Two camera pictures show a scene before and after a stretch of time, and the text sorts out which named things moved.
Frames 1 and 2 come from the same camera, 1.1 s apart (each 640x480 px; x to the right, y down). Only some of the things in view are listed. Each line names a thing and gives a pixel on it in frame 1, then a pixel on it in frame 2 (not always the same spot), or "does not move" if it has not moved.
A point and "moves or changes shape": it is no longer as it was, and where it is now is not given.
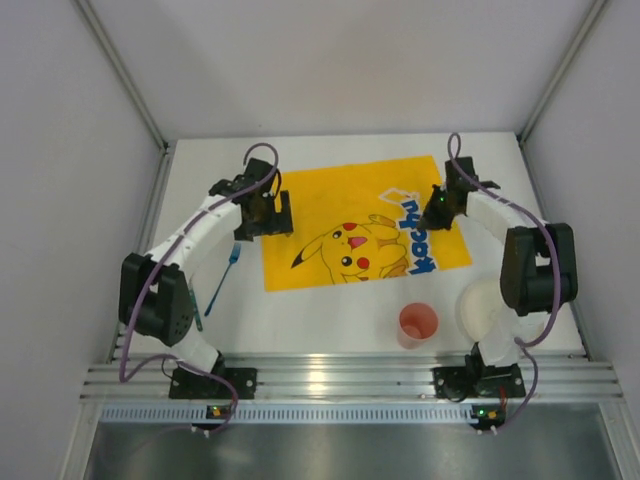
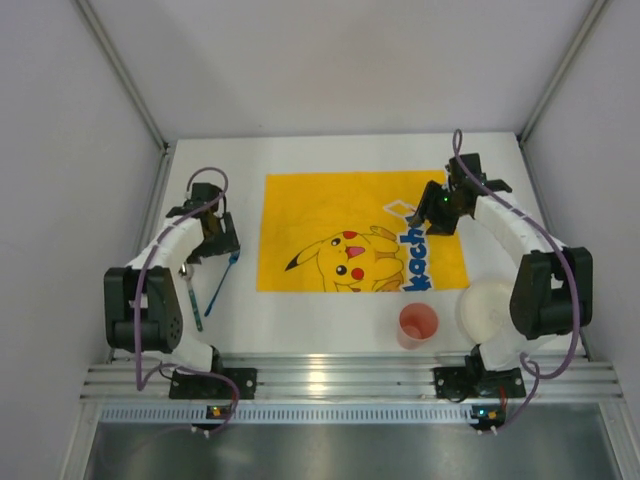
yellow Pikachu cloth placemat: (361, 221) moves or changes shape
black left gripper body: (279, 216) -> (220, 242)
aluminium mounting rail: (352, 376) does not move
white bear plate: (487, 317) does not move
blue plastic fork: (233, 259) does not move
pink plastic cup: (417, 323) does not move
